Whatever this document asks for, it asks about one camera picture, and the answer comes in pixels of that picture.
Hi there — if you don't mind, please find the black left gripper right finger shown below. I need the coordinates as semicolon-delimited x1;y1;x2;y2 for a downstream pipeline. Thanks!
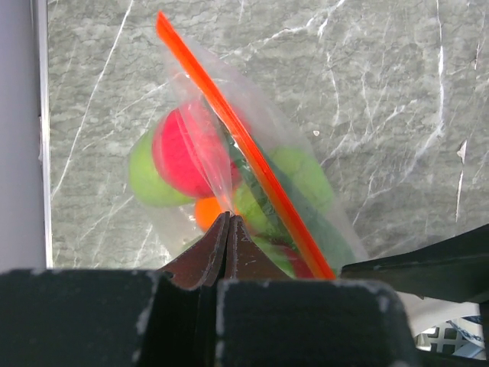
225;216;294;280

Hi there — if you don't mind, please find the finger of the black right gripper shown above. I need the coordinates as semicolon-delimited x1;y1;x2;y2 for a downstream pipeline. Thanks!
341;225;488;302

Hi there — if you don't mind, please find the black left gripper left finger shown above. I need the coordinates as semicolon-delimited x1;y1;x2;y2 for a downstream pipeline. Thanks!
160;212;231;291

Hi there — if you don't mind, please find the orange fake tangerine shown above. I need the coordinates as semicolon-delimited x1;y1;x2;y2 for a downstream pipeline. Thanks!
194;196;235;232

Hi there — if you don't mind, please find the green fake chili pepper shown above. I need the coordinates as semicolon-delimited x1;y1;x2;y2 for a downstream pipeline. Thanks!
225;133;333;253

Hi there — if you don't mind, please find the green fake apple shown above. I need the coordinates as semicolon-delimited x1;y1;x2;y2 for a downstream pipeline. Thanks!
128;129;194;207

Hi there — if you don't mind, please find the pink red fake peach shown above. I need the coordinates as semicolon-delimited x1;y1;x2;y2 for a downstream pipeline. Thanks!
152;99;241;198

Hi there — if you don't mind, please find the clear orange zip top bag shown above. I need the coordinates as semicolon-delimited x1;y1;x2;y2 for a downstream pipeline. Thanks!
135;12;368;278

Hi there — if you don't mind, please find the blue floral white bowl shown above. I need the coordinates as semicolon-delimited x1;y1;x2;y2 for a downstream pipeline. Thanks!
448;316;484;348

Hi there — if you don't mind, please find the white round dish basket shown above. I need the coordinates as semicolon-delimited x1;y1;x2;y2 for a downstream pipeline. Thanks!
415;321;485;359

